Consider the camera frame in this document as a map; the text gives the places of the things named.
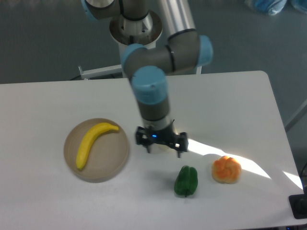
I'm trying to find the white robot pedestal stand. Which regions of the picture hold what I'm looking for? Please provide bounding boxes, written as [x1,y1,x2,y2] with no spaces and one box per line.
[79,10,163,80]

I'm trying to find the yellow banana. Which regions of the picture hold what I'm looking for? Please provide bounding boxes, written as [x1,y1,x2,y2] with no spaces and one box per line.
[75,122,119,170]

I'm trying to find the pale white pear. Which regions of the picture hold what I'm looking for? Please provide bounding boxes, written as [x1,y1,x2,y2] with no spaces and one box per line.
[158,119,179,153]

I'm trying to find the orange bread roll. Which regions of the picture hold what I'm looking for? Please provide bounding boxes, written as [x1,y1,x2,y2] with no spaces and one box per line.
[212,156,242,184]

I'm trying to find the green bell pepper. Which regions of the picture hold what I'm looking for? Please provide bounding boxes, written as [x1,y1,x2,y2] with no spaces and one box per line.
[174,165,198,197]

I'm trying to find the black device at table edge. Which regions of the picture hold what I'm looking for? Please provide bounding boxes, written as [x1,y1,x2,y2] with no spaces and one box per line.
[288,194,307,219]

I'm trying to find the round beige plate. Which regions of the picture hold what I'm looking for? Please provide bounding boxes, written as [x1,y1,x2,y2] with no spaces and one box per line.
[64,118,129,183]

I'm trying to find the white stand leg right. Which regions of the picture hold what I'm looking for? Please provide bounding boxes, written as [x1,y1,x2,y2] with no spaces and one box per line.
[196,66,202,75]

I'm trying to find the blue plastic bag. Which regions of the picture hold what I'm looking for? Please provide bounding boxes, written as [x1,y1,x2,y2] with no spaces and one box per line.
[244,0,307,16]

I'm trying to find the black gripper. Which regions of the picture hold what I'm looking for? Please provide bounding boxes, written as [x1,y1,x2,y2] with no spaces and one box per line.
[135,126,189,158]

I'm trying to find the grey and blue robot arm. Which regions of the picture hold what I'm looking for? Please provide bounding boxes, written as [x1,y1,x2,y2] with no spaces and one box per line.
[82,0,213,154]

